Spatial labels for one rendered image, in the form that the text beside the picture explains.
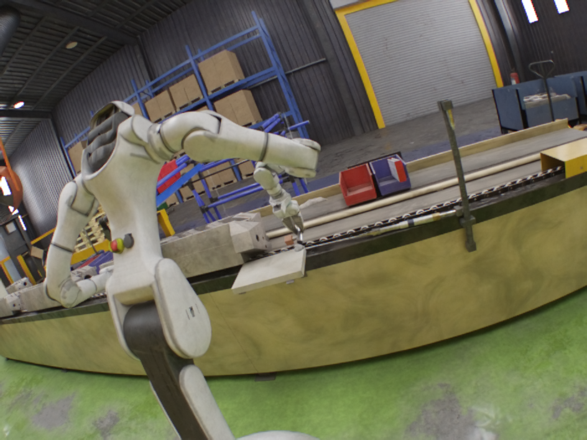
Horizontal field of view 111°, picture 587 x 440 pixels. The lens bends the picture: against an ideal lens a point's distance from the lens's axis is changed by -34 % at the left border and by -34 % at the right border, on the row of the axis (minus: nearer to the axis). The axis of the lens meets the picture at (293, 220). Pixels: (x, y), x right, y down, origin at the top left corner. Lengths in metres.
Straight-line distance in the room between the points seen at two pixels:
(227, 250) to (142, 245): 0.72
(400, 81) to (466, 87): 2.67
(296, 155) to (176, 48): 12.93
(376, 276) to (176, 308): 0.90
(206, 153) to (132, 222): 0.24
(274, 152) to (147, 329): 0.51
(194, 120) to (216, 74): 10.25
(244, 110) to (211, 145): 9.86
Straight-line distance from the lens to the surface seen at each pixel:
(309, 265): 1.30
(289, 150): 0.75
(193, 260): 1.49
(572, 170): 1.56
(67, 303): 1.02
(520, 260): 1.55
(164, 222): 6.96
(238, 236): 1.30
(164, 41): 14.00
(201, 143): 0.70
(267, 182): 1.13
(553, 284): 1.79
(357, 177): 1.99
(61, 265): 0.96
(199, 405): 0.77
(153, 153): 0.75
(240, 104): 10.58
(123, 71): 15.20
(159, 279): 0.67
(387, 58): 11.68
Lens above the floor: 1.31
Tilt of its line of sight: 18 degrees down
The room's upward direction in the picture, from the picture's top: 22 degrees counter-clockwise
